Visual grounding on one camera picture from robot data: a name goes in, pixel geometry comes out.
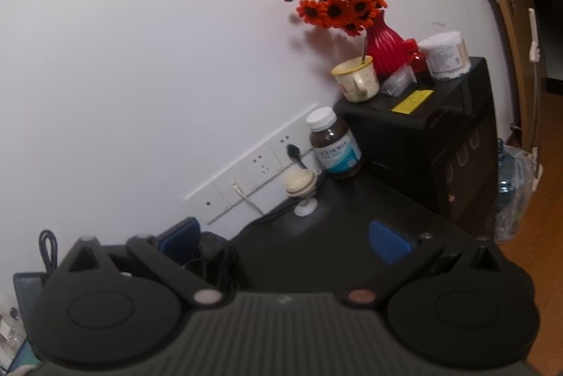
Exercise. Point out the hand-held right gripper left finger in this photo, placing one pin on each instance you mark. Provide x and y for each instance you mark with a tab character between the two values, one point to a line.
180	237

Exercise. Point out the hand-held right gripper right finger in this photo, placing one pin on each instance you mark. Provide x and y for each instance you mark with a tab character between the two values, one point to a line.
389	244

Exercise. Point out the black shoe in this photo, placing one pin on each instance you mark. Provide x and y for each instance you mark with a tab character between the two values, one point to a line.
217	257

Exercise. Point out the black cabinet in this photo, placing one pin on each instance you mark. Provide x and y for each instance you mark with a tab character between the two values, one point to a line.
404	147

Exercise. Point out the brown bottle with white cap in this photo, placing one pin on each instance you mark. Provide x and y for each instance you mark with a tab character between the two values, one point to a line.
336	151

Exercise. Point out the black power plug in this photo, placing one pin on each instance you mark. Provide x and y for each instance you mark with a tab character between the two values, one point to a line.
293	150

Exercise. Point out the blue water jug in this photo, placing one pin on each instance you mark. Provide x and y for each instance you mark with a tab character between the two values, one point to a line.
510	178

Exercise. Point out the clear plastic packet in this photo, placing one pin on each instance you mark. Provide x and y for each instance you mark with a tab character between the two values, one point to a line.
398	82

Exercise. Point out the cream mug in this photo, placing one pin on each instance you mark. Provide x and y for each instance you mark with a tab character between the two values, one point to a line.
356	83

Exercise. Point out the small red bottle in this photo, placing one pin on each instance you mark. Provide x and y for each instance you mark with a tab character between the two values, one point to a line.
418	63

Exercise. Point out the white jar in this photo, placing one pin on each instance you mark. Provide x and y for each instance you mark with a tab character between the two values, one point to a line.
444	54

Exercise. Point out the red ribbed vase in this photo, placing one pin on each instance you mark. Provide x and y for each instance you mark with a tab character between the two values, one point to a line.
385	46

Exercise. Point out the thin metal stick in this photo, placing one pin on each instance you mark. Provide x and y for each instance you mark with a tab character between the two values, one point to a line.
363	46

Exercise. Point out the white wall socket panel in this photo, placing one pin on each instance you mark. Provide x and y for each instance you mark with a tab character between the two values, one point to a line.
250	175

